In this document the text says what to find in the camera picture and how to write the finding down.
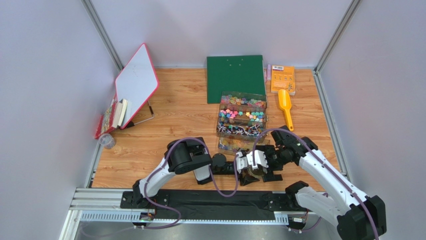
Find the aluminium rail frame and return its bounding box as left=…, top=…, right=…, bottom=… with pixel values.
left=59, top=187, right=380, bottom=240

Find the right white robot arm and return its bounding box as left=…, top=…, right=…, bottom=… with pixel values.
left=263, top=126, right=387, bottom=240

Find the red framed whiteboard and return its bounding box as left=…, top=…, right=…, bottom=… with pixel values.
left=115, top=43, right=159, bottom=129

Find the green cutting mat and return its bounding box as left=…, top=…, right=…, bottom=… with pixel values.
left=206, top=55, right=266, bottom=104

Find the pink marker pen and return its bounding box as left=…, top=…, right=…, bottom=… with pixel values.
left=266, top=64, right=272, bottom=81

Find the purple cable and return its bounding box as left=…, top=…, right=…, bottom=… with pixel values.
left=143, top=137, right=241, bottom=231
left=251, top=128, right=380, bottom=240

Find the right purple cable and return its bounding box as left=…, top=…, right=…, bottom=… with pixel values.
left=251, top=128, right=380, bottom=240

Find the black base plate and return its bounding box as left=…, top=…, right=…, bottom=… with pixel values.
left=119, top=188, right=300, bottom=221

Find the round wooden jar lid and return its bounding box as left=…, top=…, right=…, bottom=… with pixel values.
left=248, top=168, right=265, bottom=179

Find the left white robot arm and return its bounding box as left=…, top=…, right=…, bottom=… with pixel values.
left=132, top=137, right=269, bottom=202

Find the yellow plastic scoop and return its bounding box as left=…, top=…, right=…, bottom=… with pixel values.
left=278, top=89, right=294, bottom=131

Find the clear box of gummy candies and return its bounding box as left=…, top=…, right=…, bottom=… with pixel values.
left=220, top=91, right=268, bottom=108

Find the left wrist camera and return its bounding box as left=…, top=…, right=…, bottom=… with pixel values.
left=235, top=150, right=248, bottom=174

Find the stack of books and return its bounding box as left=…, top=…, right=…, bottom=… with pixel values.
left=94, top=98, right=129, bottom=140

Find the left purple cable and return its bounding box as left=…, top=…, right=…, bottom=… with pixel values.
left=143, top=137, right=241, bottom=231

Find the clear box of star candies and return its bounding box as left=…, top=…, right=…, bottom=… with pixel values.
left=218, top=104, right=268, bottom=123

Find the small clear plastic cup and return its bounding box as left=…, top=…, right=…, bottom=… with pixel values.
left=98, top=133, right=116, bottom=150

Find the clear box of lollipops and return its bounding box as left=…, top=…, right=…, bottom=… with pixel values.
left=216, top=117, right=267, bottom=137

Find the clear round jar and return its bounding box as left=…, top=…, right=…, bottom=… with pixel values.
left=247, top=167, right=266, bottom=183

